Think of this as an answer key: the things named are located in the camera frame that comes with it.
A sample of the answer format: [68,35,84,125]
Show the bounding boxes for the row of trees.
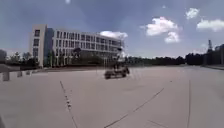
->
[124,44,224,67]

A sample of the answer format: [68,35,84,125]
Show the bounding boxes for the grey concrete slab pavement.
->
[0,64,224,128]

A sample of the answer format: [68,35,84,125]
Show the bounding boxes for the vehicle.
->
[103,63,131,80]

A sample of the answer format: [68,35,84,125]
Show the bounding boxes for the group of trees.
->
[6,51,39,70]

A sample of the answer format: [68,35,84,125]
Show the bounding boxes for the white multi-storey building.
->
[30,23,126,68]

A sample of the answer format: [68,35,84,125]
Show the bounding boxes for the row of concrete blocks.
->
[1,67,43,82]

